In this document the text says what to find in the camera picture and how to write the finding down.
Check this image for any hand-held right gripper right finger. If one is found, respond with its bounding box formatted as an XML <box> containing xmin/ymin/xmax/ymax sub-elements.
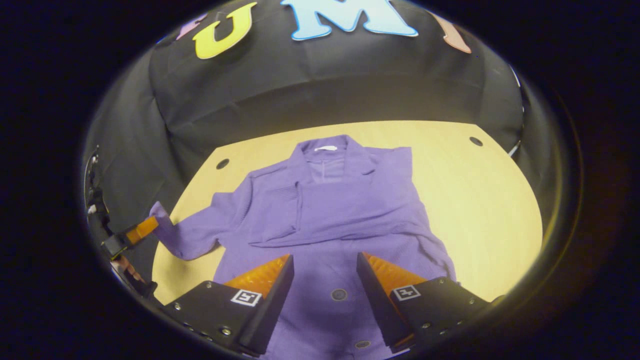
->
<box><xmin>356</xmin><ymin>251</ymin><xmax>493</xmax><ymax>353</ymax></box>

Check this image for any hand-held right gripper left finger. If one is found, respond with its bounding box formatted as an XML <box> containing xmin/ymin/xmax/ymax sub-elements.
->
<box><xmin>162</xmin><ymin>254</ymin><xmax>295</xmax><ymax>357</ymax></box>

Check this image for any purple buttoned cardigan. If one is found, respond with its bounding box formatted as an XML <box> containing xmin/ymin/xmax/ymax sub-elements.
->
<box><xmin>149</xmin><ymin>134</ymin><xmax>457</xmax><ymax>360</ymax></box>

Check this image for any black backdrop cloth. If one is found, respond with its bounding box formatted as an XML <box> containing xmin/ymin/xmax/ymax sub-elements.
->
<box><xmin>82</xmin><ymin>0</ymin><xmax>526</xmax><ymax>281</ymax></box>

